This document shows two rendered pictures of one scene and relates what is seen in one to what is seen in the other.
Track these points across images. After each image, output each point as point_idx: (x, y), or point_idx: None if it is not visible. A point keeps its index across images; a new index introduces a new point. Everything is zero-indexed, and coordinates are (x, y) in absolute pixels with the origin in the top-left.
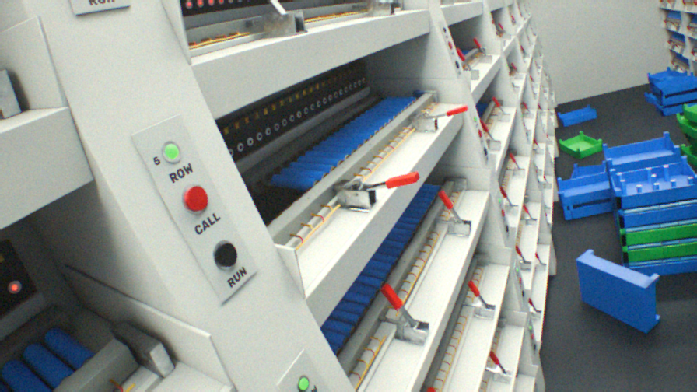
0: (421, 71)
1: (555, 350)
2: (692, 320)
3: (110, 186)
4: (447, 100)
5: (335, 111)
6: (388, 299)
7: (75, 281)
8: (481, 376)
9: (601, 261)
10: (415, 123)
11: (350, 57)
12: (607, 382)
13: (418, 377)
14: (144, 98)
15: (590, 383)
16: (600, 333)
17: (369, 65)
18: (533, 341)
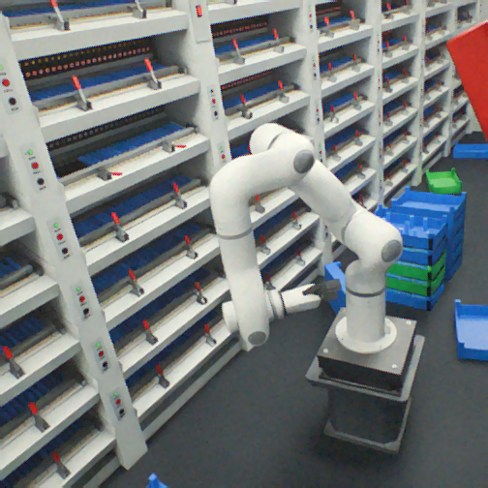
0: (193, 112)
1: (284, 321)
2: None
3: (12, 158)
4: (203, 134)
5: (133, 126)
6: (113, 219)
7: None
8: (167, 281)
9: (338, 271)
10: (164, 145)
11: (117, 117)
12: (298, 350)
13: (113, 253)
14: (24, 137)
15: (288, 348)
16: (320, 321)
17: None
18: None
